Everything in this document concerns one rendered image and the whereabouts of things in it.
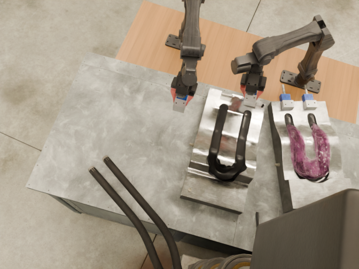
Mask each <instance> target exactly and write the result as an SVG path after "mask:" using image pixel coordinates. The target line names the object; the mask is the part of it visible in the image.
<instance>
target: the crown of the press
mask: <svg viewBox="0 0 359 269"><path fill-rule="evenodd" d="M249 269H359V189H355V188H347V189H344V190H342V191H339V192H337V193H335V194H332V195H330V196H327V197H325V198H323V199H320V200H318V201H315V202H313V203H310V204H308V205H305V206H303V207H300V208H298V209H295V210H293V211H290V212H288V213H285V214H283V215H281V216H278V217H276V218H273V219H271V220H268V221H265V222H264V223H261V224H259V225H258V226H257V228H256V233H255V240H254V245H253V252H252V258H251V264H250V268H249Z"/></svg>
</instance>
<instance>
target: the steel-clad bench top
mask: <svg viewBox="0 0 359 269"><path fill-rule="evenodd" d="M174 77H177V76H176V75H173V74H168V73H165V72H161V71H158V70H155V69H150V68H147V67H143V66H139V65H136V64H131V63H129V62H125V61H121V60H117V59H113V58H110V57H106V56H102V55H99V54H95V53H91V52H88V51H87V52H86V54H85V56H84V58H83V61H82V63H81V65H80V67H79V69H78V72H77V74H76V76H75V79H74V81H73V83H72V85H71V87H70V90H69V92H68V94H67V96H66V98H65V101H64V103H63V105H62V107H61V109H60V111H59V114H58V116H57V118H56V120H55V122H54V125H53V127H52V129H51V131H50V133H49V136H48V138H47V140H46V142H45V144H44V146H43V149H42V151H41V153H40V155H39V157H38V160H37V162H36V164H35V166H34V168H33V171H32V173H31V175H30V177H29V179H28V182H27V184H26V186H25V187H28V188H31V189H35V190H37V191H41V192H45V193H48V194H52V195H55V196H59V197H63V198H66V199H69V200H73V201H76V202H80V203H84V204H87V205H91V206H93V207H97V208H101V209H104V210H108V211H111V212H115V213H119V214H122V215H125V214H124V212H123V211H122V210H121V209H120V208H119V206H118V205H117V204H116V203H115V202H114V201H113V200H112V198H111V197H110V196H109V195H108V194H107V193H106V191H105V190H104V189H103V188H102V187H101V185H100V184H99V183H98V182H97V180H95V178H94V177H93V176H92V175H91V173H90V172H89V171H88V168H89V167H91V166H94V167H95V168H96V169H97V170H98V171H99V173H100V174H101V175H102V176H103V177H104V178H105V179H106V181H107V182H108V183H109V184H110V185H111V186H112V187H113V189H114V190H115V191H116V192H117V193H118V194H119V196H120V197H121V198H122V199H123V200H124V201H125V203H126V204H127V205H128V206H129V207H130V209H131V210H132V211H133V212H134V213H135V214H136V216H137V217H138V218H139V219H140V220H143V221H146V222H149V223H153V224H154V222H153V221H152V219H151V218H150V217H149V216H148V215H147V214H146V212H145V211H144V210H143V209H142V208H141V206H140V205H139V204H138V203H137V202H136V200H135V199H134V198H133V197H132V196H131V194H130V193H129V192H128V191H127V190H126V188H125V187H124V186H123V185H122V184H121V182H120V181H119V180H118V179H117V177H116V176H115V175H114V174H113V172H112V171H111V170H110V169H109V168H108V166H107V165H106V164H105V163H104V162H103V160H102V158H103V157H104V156H105V155H107V156H108V157H109V158H110V159H111V160H112V161H113V162H114V164H115V165H116V166H117V167H118V168H119V169H120V171H121V172H122V173H123V174H124V175H125V177H126V178H127V179H128V180H129V181H130V182H131V184H132V185H133V186H134V187H135V189H137V191H138V192H139V193H140V194H141V196H142V197H143V198H144V199H145V200H146V201H147V203H148V204H149V205H150V206H151V207H152V209H153V210H154V211H155V212H156V213H157V214H158V216H159V217H160V218H161V219H162V220H163V222H164V223H165V224H166V226H167V227H168V228H171V229H174V230H177V231H181V232H184V233H188V234H192V235H195V236H199V237H202V238H205V239H209V240H213V241H216V242H220V243H224V244H227V245H230V246H233V247H237V248H240V249H244V250H248V251H251V252H253V245H254V240H255V233H256V212H258V213H259V224H261V223H264V222H265V221H268V220H271V219H273V218H276V217H278V216H281V215H283V214H285V213H283V207H282V201H281V196H280V189H279V182H278V174H277V168H276V166H275V163H276V160H275V154H274V146H273V142H272V135H271V128H270V121H269V114H268V105H269V104H270V102H271V101H269V100H265V99H261V98H258V99H257V100H258V101H261V102H265V103H266V105H265V109H264V114H263V120H262V124H261V130H260V134H259V140H258V144H257V160H256V169H255V175H254V179H253V180H252V181H251V182H250V184H249V186H248V190H247V195H246V201H245V206H244V212H243V213H242V214H240V215H238V214H236V213H232V212H228V211H225V210H221V209H217V208H213V207H210V206H207V205H204V204H200V203H197V202H193V201H189V200H185V199H182V198H180V195H181V191H182V187H183V184H184V179H185V176H186V172H187V169H188V165H189V162H190V158H191V154H192V150H193V147H192V146H190V145H189V144H190V143H194V142H195V139H196V136H197V132H198V128H199V124H200V120H201V117H202V113H203V110H204V106H205V102H206V98H207V95H208V91H209V88H213V89H217V90H221V91H222V93H226V94H230V95H232V94H236V95H239V96H243V93H239V92H236V91H231V90H228V89H224V88H220V87H218V86H213V85H210V84H206V83H202V82H198V81H197V83H198V86H197V89H196V93H195V94H194V97H193V98H192V99H191V100H190V101H189V102H188V104H187V106H186V107H185V111H184V113H180V112H176V111H174V110H173V104H174V103H173V97H172V95H171V92H170V89H171V87H170V86H171V83H172V81H173V78H174ZM329 120H330V124H331V126H332V128H333V129H334V131H335V132H336V134H337V136H338V138H339V141H340V147H341V161H342V170H343V173H344V178H350V182H351V185H352V188H355V189H359V125H358V124H354V123H350V122H346V121H342V120H339V119H336V118H332V117H329ZM125 216H126V215H125Z"/></svg>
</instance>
